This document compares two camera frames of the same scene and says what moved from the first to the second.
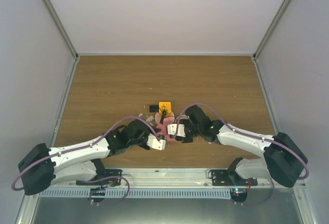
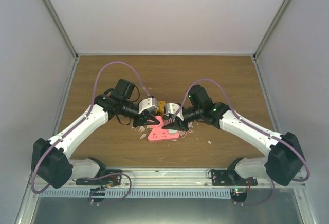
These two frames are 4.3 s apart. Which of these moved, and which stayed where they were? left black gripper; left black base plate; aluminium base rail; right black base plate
Moved: left black gripper
Stayed: aluminium base rail; left black base plate; right black base plate
